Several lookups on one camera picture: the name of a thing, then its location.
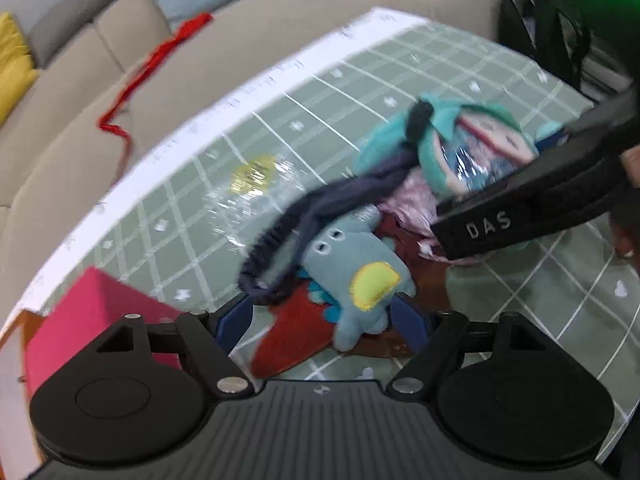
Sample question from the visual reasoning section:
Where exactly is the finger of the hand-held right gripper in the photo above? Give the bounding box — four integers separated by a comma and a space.
432, 154, 632, 263
536, 89, 640, 160

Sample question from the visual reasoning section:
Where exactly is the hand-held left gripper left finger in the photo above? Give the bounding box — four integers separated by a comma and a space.
95, 292, 256, 401

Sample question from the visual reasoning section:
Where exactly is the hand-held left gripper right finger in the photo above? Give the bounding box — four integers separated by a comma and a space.
387, 295, 551, 401

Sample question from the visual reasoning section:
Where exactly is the blue plush toy yellow patch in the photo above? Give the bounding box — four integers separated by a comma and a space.
300, 207, 417, 354

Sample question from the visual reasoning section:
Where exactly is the teal-haired plush doll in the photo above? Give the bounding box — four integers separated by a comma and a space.
354, 92, 540, 200

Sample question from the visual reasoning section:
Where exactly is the orange cardboard box white inside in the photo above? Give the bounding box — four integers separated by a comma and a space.
0, 309, 48, 466

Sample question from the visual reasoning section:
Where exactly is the person's right hand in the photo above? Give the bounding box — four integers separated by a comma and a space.
609, 145, 640, 261

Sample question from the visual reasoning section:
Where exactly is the dark red cloth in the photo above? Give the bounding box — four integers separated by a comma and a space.
250, 220, 451, 379

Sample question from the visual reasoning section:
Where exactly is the black bag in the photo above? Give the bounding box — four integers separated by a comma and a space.
500, 0, 594, 89

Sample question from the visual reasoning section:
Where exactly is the pink cloth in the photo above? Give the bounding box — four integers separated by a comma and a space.
379, 170, 501, 267

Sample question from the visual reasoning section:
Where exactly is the dark blue braided hair band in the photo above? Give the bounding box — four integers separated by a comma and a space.
239, 152, 422, 306

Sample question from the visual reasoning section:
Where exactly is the clear box with red lid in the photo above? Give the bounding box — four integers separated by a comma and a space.
25, 266, 187, 396

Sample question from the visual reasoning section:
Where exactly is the clear bag with yellow item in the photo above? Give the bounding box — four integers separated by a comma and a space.
210, 155, 312, 247

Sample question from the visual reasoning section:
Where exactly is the green checked tablecloth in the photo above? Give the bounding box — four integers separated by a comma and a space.
15, 7, 640, 461

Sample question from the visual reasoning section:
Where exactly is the beige fabric sofa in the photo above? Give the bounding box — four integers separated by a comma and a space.
0, 0, 501, 332

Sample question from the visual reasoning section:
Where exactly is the yellow pillow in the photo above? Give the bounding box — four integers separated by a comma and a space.
0, 12, 40, 128

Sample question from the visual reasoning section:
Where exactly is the red cord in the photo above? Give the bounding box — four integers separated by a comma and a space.
97, 12, 214, 182

